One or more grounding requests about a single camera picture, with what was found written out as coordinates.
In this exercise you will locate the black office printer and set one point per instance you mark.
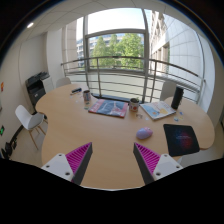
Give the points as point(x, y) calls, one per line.
point(35, 86)

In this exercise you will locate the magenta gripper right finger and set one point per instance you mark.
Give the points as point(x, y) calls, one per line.
point(154, 166)

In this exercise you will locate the metal balcony railing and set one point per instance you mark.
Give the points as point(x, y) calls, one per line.
point(124, 77)

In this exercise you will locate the black cylindrical speaker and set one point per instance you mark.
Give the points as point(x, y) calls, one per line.
point(177, 97)

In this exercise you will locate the white chair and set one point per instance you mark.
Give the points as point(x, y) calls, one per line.
point(30, 122)
point(62, 82)
point(168, 90)

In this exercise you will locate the white chair far right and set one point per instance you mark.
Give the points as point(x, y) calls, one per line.
point(168, 90)

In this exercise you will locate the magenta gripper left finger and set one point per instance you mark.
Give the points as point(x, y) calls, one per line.
point(71, 166)

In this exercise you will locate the black mouse pad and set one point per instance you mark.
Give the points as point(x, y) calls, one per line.
point(181, 140)

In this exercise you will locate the lilac computer mouse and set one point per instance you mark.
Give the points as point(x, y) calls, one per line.
point(144, 133)

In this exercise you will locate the light blue open book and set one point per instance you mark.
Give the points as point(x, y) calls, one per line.
point(158, 110)

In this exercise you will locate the white chair far left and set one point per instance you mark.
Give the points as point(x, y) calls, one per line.
point(62, 82)

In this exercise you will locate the red and blue magazine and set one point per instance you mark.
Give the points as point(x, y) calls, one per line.
point(109, 108)

